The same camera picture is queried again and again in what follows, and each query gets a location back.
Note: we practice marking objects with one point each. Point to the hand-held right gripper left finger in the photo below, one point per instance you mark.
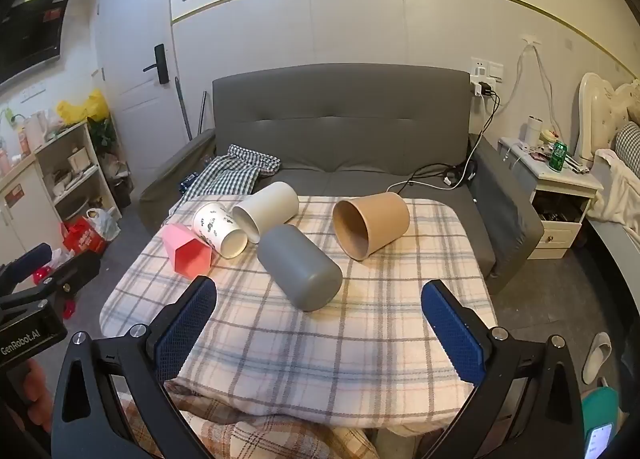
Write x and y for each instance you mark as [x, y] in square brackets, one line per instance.
[184, 331]

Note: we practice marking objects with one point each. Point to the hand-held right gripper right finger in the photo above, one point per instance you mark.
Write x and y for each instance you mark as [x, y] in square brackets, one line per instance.
[452, 334]

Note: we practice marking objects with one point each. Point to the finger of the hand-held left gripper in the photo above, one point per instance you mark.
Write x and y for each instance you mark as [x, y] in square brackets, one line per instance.
[75, 275]
[31, 255]

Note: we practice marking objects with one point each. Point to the pink hexagonal cup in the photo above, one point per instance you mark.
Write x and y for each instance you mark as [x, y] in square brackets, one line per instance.
[187, 254]

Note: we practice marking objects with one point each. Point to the white cup with dark print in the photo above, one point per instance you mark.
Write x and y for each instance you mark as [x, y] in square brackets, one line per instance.
[212, 226]

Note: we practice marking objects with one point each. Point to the brown paper cup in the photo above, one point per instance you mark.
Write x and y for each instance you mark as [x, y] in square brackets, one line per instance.
[385, 224]

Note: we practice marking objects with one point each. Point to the grey plastic cup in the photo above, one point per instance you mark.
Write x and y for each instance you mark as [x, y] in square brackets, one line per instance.
[300, 269]

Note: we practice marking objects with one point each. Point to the plain white cup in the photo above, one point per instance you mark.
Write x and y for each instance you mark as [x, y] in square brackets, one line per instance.
[272, 204]

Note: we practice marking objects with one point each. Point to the person's left hand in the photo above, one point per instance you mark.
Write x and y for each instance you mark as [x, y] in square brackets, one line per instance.
[34, 384]

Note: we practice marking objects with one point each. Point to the red bag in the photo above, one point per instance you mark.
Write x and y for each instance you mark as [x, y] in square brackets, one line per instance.
[82, 236]

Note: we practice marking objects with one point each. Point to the white plastic bag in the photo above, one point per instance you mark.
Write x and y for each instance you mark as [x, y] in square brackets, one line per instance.
[105, 224]

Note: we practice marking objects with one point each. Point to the white shelf unit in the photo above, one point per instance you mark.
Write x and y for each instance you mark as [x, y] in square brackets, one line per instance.
[47, 151]

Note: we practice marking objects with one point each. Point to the pale plaid blanket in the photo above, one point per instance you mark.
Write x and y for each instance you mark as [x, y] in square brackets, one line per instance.
[325, 354]

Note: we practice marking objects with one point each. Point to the white slipper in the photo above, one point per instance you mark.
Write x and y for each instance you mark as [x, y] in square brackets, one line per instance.
[596, 356]

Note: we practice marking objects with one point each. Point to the white nightstand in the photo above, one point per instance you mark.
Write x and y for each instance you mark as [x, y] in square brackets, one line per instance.
[565, 234]

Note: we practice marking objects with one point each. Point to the yellow plastic bag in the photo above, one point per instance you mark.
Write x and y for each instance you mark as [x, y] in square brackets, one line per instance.
[82, 109]

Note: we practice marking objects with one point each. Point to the teal object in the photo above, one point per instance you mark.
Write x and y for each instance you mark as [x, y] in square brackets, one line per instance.
[597, 406]

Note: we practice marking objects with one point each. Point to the green checked cloth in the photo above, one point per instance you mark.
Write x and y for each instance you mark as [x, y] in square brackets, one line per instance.
[225, 174]

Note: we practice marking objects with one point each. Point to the green drink can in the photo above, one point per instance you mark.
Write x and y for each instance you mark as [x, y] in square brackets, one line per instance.
[558, 157]

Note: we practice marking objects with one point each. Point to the white tumbler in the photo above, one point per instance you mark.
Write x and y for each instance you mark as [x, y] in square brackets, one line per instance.
[533, 131]

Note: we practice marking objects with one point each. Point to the white bed blanket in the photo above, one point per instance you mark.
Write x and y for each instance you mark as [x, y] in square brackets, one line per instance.
[617, 189]

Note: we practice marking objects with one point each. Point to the black range hood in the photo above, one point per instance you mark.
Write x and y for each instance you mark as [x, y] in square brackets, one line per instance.
[30, 29]

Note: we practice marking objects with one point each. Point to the grey sofa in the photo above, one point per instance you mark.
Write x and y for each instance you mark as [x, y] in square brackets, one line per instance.
[340, 129]

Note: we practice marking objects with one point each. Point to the white plug charger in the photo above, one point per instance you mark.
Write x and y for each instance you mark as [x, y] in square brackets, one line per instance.
[481, 89]

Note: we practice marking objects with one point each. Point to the checked pillow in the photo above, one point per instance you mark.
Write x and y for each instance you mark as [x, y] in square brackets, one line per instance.
[629, 149]

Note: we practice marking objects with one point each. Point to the white door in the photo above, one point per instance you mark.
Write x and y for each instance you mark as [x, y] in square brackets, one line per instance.
[135, 14]

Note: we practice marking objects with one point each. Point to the cream bed headboard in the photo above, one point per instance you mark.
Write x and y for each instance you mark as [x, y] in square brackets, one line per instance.
[595, 104]

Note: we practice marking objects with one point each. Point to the white wall socket panel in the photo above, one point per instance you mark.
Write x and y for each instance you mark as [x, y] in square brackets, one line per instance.
[487, 70]

